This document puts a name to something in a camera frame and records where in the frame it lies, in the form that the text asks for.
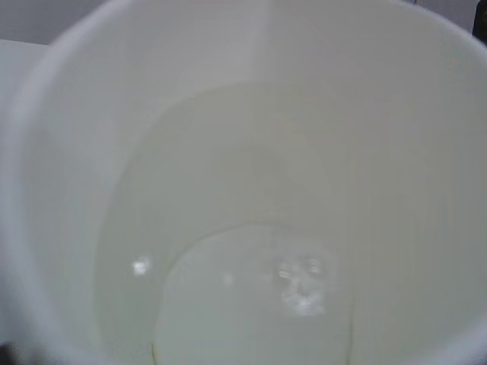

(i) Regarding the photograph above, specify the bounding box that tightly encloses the white paper cup green logo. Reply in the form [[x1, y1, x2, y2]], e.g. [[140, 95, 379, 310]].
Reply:
[[1, 1, 486, 364]]

